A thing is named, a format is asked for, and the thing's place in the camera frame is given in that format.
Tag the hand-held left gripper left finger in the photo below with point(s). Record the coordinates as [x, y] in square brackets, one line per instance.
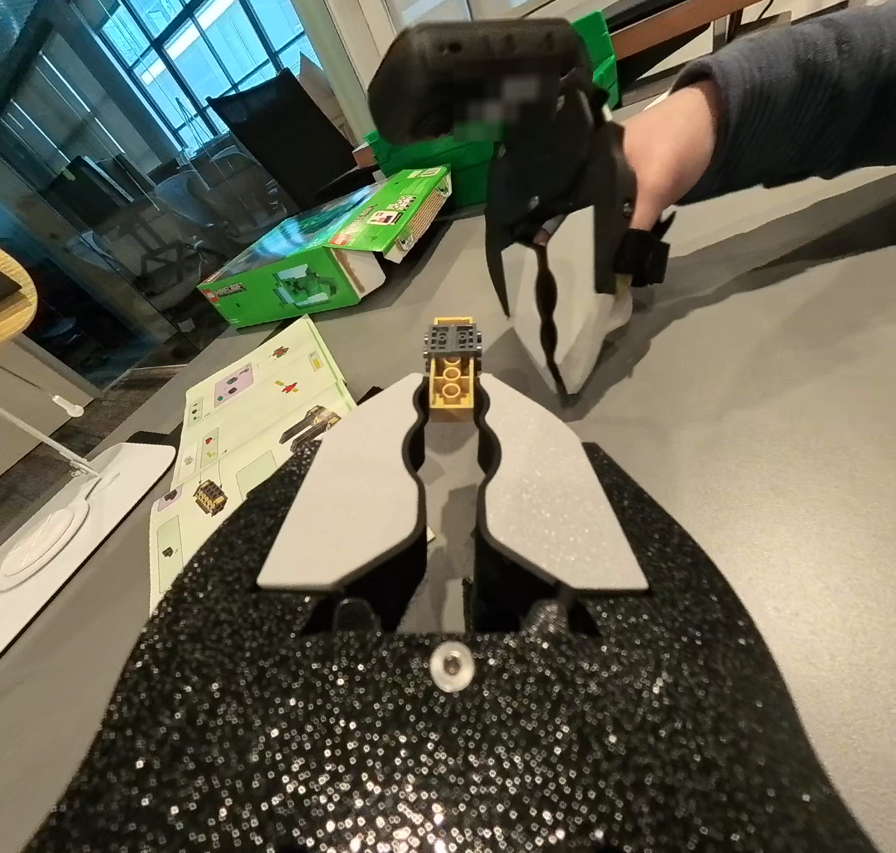
[350, 496]

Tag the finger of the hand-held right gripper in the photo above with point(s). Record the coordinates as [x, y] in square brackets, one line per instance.
[577, 293]
[528, 293]

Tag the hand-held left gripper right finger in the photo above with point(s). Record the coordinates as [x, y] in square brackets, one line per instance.
[560, 496]

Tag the tan and grey toy brick assembly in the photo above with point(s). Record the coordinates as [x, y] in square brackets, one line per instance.
[451, 384]

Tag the person's right forearm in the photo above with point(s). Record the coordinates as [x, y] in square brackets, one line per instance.
[805, 97]

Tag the grey desk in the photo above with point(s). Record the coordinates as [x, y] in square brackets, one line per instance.
[735, 412]

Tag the person's right hand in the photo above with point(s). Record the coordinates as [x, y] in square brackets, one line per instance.
[665, 160]

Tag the green plastic bin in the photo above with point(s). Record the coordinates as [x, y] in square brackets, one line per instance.
[448, 167]

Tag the toy instruction booklet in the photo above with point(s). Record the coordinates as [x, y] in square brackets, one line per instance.
[245, 391]

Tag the black office chair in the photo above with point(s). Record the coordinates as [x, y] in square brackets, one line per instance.
[280, 132]

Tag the brown wooden table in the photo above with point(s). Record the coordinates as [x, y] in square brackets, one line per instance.
[700, 21]

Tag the green toy box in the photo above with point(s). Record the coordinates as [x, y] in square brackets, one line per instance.
[280, 265]

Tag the white lamp stand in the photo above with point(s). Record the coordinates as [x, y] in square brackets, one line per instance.
[70, 517]

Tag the round light wooden table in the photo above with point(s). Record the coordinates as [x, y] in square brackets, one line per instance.
[14, 293]

